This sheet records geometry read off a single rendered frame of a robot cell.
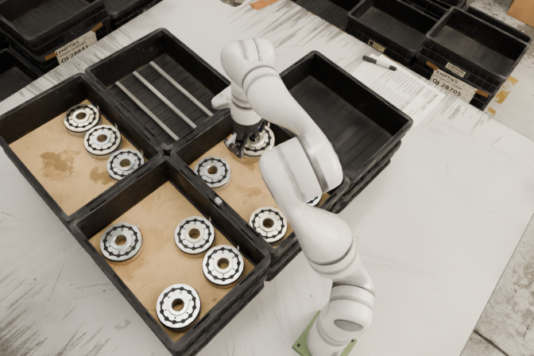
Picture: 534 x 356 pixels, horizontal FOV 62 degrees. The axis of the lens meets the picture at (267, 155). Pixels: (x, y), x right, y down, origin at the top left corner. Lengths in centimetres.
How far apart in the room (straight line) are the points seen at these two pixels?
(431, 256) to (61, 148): 113
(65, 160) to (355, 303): 89
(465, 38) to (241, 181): 154
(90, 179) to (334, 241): 79
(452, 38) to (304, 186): 190
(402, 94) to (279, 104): 109
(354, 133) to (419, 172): 28
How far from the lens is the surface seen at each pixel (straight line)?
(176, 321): 111
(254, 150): 113
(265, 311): 128
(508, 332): 230
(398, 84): 180
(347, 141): 141
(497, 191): 166
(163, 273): 118
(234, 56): 84
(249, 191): 126
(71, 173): 136
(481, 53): 243
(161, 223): 123
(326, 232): 74
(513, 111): 300
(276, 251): 109
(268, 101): 74
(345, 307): 95
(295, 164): 61
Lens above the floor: 194
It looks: 56 degrees down
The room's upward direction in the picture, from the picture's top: 7 degrees clockwise
